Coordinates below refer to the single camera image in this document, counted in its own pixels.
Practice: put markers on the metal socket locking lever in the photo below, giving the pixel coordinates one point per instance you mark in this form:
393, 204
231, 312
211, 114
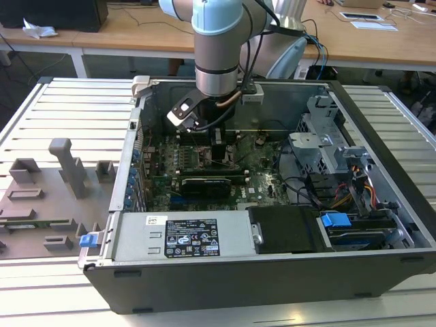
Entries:
223, 164
197, 144

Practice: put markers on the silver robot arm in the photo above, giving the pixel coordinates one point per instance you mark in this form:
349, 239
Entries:
214, 51

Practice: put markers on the CPU socket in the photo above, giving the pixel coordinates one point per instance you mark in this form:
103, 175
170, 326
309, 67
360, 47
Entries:
201, 160

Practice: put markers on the blue expansion slot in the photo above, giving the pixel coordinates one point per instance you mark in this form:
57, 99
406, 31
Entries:
177, 202

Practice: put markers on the black plastic drive cover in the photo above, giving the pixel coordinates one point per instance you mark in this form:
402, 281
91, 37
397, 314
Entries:
286, 228

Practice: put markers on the round coin battery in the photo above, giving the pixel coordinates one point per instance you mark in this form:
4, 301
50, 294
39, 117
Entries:
261, 140

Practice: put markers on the black graphics card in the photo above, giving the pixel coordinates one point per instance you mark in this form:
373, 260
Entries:
207, 186

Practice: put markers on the grey case release latch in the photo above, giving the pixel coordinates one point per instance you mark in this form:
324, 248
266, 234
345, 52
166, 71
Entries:
140, 83

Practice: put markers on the green motherboard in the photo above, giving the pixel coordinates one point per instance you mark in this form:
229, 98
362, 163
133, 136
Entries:
262, 190

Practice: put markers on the metal drive cage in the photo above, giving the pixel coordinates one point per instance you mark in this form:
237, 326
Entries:
306, 146

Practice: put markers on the wooden desk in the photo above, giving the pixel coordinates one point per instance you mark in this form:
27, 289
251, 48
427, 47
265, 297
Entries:
136, 34
374, 47

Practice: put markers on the silver power supply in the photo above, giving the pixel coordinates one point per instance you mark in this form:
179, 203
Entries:
136, 235

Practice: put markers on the dark grey PC case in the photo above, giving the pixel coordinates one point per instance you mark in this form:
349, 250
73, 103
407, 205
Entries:
238, 282

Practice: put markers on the white desk socket panel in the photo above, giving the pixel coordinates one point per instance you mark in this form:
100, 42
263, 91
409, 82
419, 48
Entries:
361, 16

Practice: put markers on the blue case latch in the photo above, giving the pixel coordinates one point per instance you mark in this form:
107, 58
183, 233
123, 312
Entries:
88, 240

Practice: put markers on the white paper sheet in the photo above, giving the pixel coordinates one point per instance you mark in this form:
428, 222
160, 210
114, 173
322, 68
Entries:
374, 26

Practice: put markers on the tan cardboard box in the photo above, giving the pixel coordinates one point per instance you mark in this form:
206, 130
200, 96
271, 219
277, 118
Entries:
361, 3

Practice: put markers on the black computer tower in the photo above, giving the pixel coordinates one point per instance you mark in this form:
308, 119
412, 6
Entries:
51, 13

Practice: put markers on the crumpled white paper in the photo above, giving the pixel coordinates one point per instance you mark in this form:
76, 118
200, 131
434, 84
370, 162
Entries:
37, 30

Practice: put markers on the grey parts rack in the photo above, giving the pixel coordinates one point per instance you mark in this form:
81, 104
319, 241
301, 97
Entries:
41, 211

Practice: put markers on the black computer mouse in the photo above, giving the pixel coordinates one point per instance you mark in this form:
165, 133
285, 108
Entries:
389, 4

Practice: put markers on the green RAM stick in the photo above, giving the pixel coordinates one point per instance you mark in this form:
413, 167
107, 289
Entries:
34, 225

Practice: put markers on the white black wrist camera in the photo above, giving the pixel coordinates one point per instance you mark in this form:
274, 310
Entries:
182, 110

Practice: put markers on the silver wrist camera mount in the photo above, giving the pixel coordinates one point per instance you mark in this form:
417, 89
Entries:
252, 95

